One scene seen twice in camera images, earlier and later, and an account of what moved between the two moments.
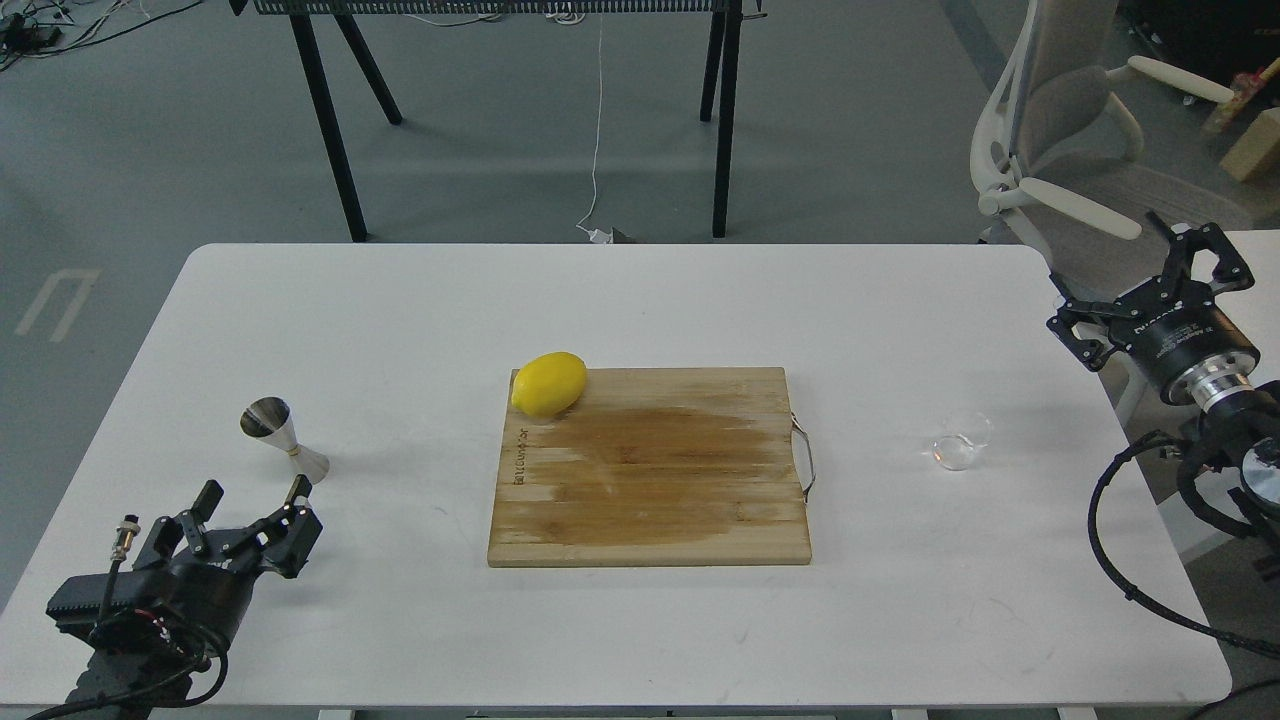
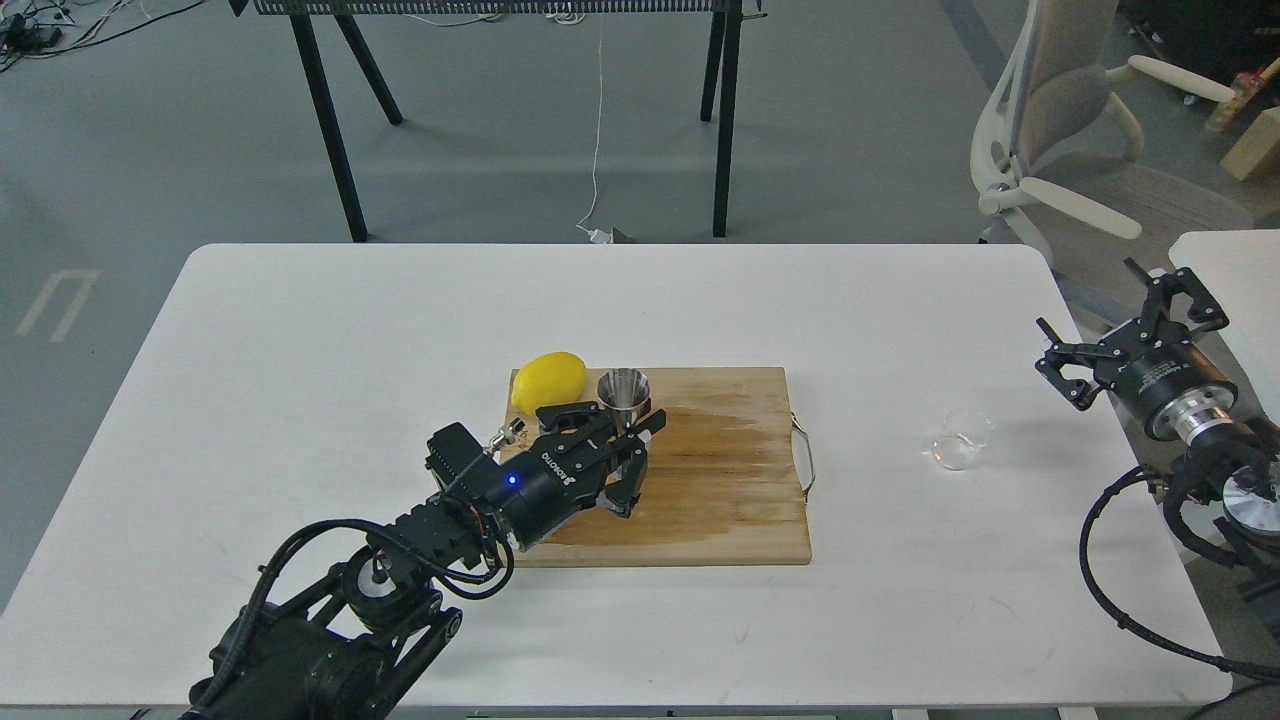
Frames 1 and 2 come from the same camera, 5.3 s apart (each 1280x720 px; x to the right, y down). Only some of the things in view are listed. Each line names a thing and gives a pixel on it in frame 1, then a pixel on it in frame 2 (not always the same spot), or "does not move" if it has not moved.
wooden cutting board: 654,467 does not move
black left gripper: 194,601 to 565,470
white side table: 1253,312 does not move
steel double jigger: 269,417 to 623,390
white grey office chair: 1056,157 does not move
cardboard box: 1255,146 does not move
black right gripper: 1174,335 to 1151,365
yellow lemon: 549,383 does not move
